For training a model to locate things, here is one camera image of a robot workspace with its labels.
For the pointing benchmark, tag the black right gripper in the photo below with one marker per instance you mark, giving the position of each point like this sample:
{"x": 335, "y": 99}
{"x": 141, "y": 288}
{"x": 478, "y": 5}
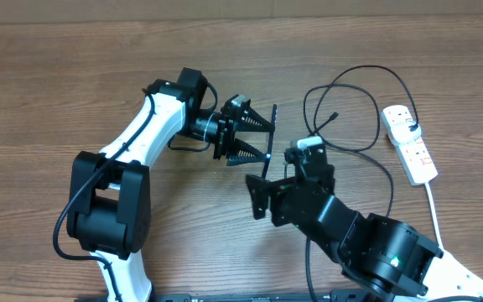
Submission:
{"x": 261, "y": 190}

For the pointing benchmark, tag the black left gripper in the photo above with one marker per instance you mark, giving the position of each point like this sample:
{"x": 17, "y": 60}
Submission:
{"x": 227, "y": 126}

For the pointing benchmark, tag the Galaxy S24+ smartphone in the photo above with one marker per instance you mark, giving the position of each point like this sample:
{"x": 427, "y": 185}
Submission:
{"x": 270, "y": 142}

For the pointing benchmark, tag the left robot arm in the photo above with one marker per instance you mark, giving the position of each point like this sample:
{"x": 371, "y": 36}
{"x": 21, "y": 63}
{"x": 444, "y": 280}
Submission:
{"x": 108, "y": 214}

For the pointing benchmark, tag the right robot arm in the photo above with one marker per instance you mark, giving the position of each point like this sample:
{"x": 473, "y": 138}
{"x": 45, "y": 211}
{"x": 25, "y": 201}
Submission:
{"x": 388, "y": 258}

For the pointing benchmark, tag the white charger plug adapter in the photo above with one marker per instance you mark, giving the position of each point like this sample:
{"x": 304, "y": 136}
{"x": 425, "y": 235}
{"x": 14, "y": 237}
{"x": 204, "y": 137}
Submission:
{"x": 405, "y": 132}

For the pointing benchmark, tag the white power strip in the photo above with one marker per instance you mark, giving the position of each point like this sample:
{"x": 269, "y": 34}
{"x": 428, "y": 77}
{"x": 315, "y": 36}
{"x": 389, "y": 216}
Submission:
{"x": 414, "y": 156}

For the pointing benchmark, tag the cardboard backdrop board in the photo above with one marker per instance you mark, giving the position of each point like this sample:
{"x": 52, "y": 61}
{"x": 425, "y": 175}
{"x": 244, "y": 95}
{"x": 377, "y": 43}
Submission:
{"x": 78, "y": 11}

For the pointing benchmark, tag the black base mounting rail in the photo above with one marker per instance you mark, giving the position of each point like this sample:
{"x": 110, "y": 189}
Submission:
{"x": 336, "y": 295}

